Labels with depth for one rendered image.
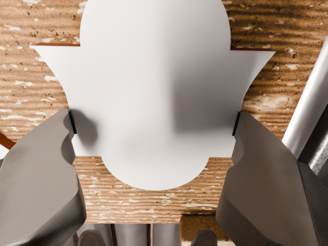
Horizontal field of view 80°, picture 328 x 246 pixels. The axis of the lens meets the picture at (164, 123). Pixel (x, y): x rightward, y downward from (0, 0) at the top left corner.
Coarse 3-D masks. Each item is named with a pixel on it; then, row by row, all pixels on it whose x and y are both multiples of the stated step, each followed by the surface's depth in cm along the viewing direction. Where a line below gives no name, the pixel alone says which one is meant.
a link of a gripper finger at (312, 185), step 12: (300, 168) 8; (312, 180) 7; (312, 192) 7; (324, 192) 7; (312, 204) 6; (324, 204) 6; (312, 216) 6; (324, 216) 6; (324, 228) 6; (324, 240) 5
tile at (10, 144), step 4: (0, 136) 14; (4, 136) 14; (0, 140) 14; (4, 140) 14; (8, 140) 14; (0, 144) 14; (4, 144) 14; (8, 144) 14; (12, 144) 14; (0, 148) 14; (4, 148) 14; (8, 148) 14; (0, 152) 14; (4, 152) 14; (0, 156) 14
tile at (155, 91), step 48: (96, 0) 9; (144, 0) 9; (192, 0) 9; (48, 48) 10; (96, 48) 10; (144, 48) 10; (192, 48) 10; (240, 48) 11; (96, 96) 12; (144, 96) 12; (192, 96) 12; (240, 96) 12; (96, 144) 14; (144, 144) 14; (192, 144) 14
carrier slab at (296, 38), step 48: (0, 0) 10; (48, 0) 10; (240, 0) 10; (288, 0) 10; (0, 48) 11; (288, 48) 11; (0, 96) 12; (48, 96) 12; (288, 96) 13; (96, 192) 17; (144, 192) 18; (192, 192) 18
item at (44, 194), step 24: (48, 120) 10; (72, 120) 11; (24, 144) 8; (48, 144) 8; (72, 144) 10; (0, 168) 7; (24, 168) 7; (48, 168) 7; (72, 168) 7; (0, 192) 6; (24, 192) 6; (48, 192) 6; (72, 192) 6; (0, 216) 6; (24, 216) 6; (48, 216) 6; (72, 216) 6; (0, 240) 5; (24, 240) 5; (48, 240) 6
